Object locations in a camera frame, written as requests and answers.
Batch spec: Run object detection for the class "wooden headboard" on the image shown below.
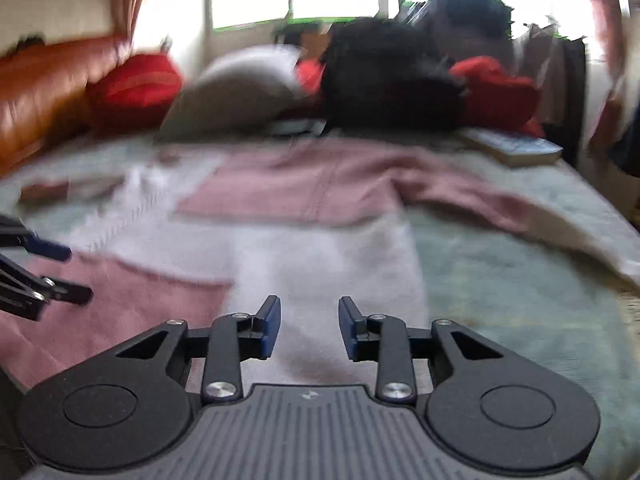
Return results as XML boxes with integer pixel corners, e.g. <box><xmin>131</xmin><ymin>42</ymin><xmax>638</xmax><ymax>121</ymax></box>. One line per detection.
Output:
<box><xmin>0</xmin><ymin>35</ymin><xmax>131</xmax><ymax>176</ymax></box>

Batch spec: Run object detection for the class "pink and white sweater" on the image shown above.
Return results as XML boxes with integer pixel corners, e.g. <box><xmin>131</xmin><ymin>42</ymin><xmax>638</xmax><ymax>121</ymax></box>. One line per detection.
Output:
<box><xmin>0</xmin><ymin>137</ymin><xmax>640</xmax><ymax>391</ymax></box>

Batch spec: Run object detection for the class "black backpack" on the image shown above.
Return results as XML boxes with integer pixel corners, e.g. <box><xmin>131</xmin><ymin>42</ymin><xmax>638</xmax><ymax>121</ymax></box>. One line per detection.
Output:
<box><xmin>320</xmin><ymin>17</ymin><xmax>468</xmax><ymax>133</ymax></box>

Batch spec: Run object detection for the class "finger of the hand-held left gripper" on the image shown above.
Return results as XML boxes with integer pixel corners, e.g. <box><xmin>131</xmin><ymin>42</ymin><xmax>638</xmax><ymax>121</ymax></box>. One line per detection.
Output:
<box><xmin>0</xmin><ymin>216</ymin><xmax>72</xmax><ymax>263</ymax></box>
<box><xmin>0</xmin><ymin>254</ymin><xmax>95</xmax><ymax>322</ymax></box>

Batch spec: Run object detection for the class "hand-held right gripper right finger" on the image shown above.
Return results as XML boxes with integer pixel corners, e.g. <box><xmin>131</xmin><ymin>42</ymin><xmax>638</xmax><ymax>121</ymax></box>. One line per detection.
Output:
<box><xmin>338</xmin><ymin>296</ymin><xmax>507</xmax><ymax>407</ymax></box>

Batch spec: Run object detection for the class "red blanket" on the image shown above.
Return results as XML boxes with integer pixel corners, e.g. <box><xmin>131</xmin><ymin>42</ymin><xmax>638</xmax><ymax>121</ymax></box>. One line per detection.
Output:
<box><xmin>295</xmin><ymin>55</ymin><xmax>546</xmax><ymax>138</ymax></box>

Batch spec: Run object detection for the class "grey pillow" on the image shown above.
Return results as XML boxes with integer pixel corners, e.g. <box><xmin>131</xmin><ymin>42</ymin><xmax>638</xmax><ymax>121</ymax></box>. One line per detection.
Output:
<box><xmin>157</xmin><ymin>44</ymin><xmax>306</xmax><ymax>143</ymax></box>

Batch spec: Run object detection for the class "black coat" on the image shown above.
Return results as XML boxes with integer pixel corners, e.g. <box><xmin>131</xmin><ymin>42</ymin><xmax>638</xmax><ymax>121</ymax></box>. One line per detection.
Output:
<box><xmin>560</xmin><ymin>40</ymin><xmax>587</xmax><ymax>161</ymax></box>

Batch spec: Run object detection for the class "flat grey pouch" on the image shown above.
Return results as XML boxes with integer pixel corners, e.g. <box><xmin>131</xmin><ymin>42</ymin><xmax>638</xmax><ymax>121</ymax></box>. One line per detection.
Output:
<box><xmin>265</xmin><ymin>119</ymin><xmax>331</xmax><ymax>136</ymax></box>

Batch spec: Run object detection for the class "orange patterned curtain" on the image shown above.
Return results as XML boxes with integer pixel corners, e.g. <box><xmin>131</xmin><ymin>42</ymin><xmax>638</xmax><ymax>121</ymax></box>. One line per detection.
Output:
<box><xmin>580</xmin><ymin>0</ymin><xmax>632</xmax><ymax>151</ymax></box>
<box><xmin>112</xmin><ymin>0</ymin><xmax>156</xmax><ymax>56</ymax></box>

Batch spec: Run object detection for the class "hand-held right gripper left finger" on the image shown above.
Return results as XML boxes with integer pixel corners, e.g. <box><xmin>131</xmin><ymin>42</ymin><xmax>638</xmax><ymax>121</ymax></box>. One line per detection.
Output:
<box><xmin>112</xmin><ymin>295</ymin><xmax>282</xmax><ymax>407</ymax></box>

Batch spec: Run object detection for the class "green checked bedspread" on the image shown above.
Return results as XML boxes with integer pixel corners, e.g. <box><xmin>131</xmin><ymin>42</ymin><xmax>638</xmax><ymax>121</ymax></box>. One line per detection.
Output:
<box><xmin>0</xmin><ymin>130</ymin><xmax>640</xmax><ymax>476</ymax></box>

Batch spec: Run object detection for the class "black jacket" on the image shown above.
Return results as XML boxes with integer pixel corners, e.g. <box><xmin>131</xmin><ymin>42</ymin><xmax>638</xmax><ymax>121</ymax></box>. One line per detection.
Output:
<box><xmin>430</xmin><ymin>0</ymin><xmax>516</xmax><ymax>61</ymax></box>

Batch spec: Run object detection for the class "paperback book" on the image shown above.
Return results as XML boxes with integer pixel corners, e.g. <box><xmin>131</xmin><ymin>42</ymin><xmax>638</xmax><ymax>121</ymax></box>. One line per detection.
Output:
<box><xmin>460</xmin><ymin>127</ymin><xmax>565</xmax><ymax>168</ymax></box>

